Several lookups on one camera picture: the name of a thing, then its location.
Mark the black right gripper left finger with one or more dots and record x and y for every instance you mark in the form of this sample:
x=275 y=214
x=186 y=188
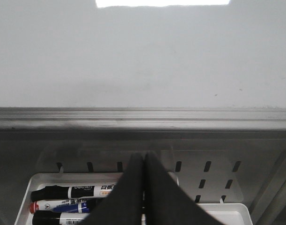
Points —
x=123 y=206

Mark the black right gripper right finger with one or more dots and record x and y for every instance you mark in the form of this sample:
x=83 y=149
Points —
x=166 y=203

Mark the black capped whiteboard marker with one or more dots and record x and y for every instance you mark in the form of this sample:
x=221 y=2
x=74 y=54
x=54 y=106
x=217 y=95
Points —
x=72 y=192

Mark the white whiteboard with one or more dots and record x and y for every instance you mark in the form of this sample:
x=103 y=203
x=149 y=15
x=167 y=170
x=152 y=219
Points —
x=76 y=64

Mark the red capped blue marker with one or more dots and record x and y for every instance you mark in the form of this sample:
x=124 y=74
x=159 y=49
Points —
x=67 y=205

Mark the white plastic marker tray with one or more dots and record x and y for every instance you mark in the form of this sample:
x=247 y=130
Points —
x=41 y=180

